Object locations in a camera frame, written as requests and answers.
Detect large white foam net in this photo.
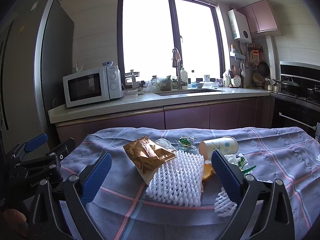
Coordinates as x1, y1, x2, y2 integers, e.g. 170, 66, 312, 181
146, 150, 204, 207

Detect gold foil snack bag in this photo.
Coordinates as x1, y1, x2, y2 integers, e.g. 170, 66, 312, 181
123, 136, 176, 185

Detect blue plaid tablecloth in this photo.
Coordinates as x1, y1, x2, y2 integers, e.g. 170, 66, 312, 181
61, 127, 319, 239

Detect grey steel refrigerator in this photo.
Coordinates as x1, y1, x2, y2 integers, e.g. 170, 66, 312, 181
1, 0, 74, 154

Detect white tissue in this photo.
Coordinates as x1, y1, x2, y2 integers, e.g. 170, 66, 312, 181
155, 138, 176, 153

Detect black hanging frying pan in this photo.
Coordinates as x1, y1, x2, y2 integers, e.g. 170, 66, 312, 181
258, 61, 270, 77

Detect white kitchen countertop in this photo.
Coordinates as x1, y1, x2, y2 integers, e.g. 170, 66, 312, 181
48, 88, 270, 124

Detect paper cup with blue dots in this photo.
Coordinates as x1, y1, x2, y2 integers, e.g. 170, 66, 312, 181
199, 136, 239, 160

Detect white wall water heater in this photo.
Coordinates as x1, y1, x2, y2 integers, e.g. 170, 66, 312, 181
228, 9, 252, 44

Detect green clear candy wrapper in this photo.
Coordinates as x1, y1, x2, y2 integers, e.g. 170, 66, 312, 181
178, 135, 197, 150

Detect large kitchen window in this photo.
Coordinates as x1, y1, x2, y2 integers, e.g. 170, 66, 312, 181
117, 0, 226, 81

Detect purple kitchen base cabinets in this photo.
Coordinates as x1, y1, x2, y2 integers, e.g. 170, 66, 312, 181
56, 96, 274, 145

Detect green clear plastic bag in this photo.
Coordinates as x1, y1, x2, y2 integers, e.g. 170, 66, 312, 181
224, 153, 256, 174

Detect pink upper wall cabinet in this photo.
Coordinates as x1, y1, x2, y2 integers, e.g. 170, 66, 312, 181
237, 0, 279, 34

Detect kitchen sink faucet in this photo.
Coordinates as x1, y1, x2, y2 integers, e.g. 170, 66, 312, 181
172, 48, 182, 90

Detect white soap dispenser bottle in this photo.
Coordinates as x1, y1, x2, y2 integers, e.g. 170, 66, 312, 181
181, 67, 188, 90

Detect black wok with lid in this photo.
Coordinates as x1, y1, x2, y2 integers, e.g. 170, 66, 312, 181
272, 79, 300, 93

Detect blue white bowl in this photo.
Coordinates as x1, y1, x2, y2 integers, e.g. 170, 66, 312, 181
102, 61, 113, 67

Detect small white foam net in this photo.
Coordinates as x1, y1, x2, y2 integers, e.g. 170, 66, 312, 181
214, 187, 237, 218

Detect orange peel piece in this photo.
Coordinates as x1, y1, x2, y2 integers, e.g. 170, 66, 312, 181
202, 164, 214, 181

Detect black built-in oven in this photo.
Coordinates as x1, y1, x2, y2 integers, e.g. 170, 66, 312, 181
271, 61, 320, 138

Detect white microwave oven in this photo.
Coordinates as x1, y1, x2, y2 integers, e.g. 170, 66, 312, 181
63, 65, 122, 108

